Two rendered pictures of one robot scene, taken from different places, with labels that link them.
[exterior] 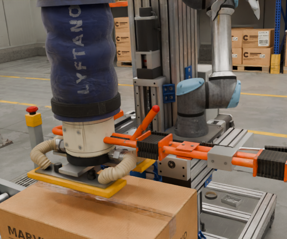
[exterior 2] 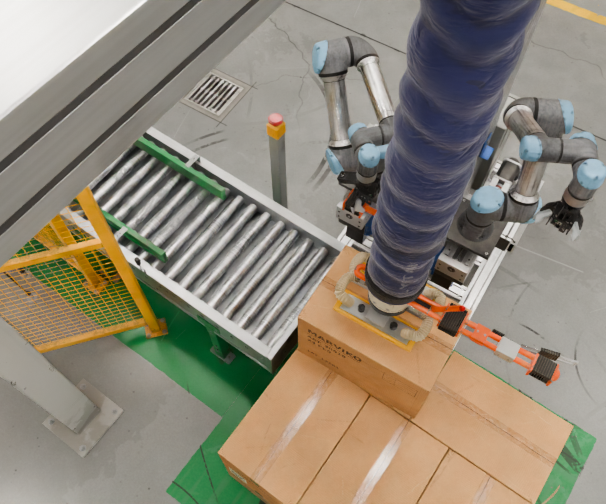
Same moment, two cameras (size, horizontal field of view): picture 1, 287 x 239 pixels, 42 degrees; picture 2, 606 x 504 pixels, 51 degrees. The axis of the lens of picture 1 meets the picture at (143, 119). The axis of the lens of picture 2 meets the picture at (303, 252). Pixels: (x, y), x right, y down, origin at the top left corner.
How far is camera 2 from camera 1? 1.81 m
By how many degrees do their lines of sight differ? 43
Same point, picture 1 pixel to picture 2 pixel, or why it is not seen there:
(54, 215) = (354, 336)
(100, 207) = not seen: hidden behind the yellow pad
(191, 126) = (478, 234)
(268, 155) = (541, 365)
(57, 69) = (383, 276)
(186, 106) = (478, 220)
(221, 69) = (525, 195)
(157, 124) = not seen: hidden behind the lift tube
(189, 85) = (487, 208)
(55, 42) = (388, 268)
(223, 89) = (521, 214)
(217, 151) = (504, 349)
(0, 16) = not seen: outside the picture
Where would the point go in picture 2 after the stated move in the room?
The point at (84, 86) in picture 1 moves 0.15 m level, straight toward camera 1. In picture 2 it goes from (405, 290) to (415, 331)
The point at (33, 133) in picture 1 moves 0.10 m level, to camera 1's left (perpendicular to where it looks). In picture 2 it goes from (275, 144) to (255, 143)
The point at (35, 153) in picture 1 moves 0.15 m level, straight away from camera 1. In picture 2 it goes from (341, 296) to (329, 263)
